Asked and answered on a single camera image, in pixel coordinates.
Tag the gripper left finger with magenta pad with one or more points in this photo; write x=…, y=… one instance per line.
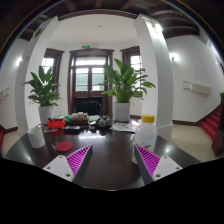
x=72, y=167

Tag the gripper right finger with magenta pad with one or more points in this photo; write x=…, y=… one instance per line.
x=153, y=167

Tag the red round coaster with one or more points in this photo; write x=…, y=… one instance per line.
x=64, y=146

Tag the clear bottle with yellow cap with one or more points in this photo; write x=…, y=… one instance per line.
x=146, y=134

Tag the red container on table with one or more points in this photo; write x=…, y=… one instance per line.
x=56, y=123

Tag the white ribbed cup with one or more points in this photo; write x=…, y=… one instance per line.
x=36, y=137

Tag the box of small cups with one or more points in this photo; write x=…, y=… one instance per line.
x=79, y=119

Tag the grey round object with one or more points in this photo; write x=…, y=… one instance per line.
x=102, y=123

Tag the magazine on table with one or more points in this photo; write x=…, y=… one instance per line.
x=122, y=127

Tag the red carpeted staircase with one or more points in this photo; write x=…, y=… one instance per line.
x=210, y=126

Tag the left potted green plant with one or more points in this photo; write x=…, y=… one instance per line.
x=44, y=92

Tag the potted green plant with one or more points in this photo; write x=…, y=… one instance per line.
x=44, y=92
x=126, y=84

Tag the right potted green plant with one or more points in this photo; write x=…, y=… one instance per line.
x=126, y=84

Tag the dark wooden double door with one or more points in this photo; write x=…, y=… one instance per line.
x=85, y=77

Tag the wall air conditioner unit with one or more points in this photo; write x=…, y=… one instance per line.
x=198, y=88

